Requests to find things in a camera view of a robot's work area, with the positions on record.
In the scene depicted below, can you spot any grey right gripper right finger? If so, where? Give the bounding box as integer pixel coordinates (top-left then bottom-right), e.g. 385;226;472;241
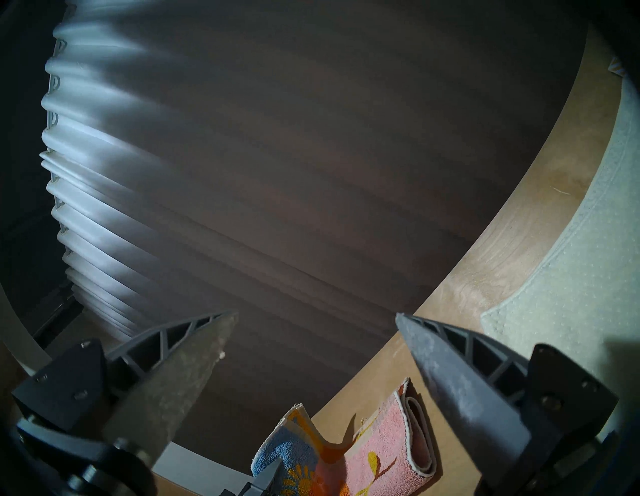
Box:
395;313;621;493

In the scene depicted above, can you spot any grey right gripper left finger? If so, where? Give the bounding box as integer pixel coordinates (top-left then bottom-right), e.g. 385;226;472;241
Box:
11;311;240;496

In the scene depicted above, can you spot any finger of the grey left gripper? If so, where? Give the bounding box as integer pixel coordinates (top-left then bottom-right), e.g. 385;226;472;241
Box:
249;458;285;496

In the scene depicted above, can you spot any colourful sun print towel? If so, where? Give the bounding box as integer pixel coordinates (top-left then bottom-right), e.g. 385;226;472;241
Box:
250;377;438;496

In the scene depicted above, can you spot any cream dotted towel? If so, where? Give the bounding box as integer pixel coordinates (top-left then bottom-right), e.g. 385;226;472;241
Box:
480;55;640;451

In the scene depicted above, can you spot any beige pleated curtain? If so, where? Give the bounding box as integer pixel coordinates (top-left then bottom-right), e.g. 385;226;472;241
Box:
39;0;596;481

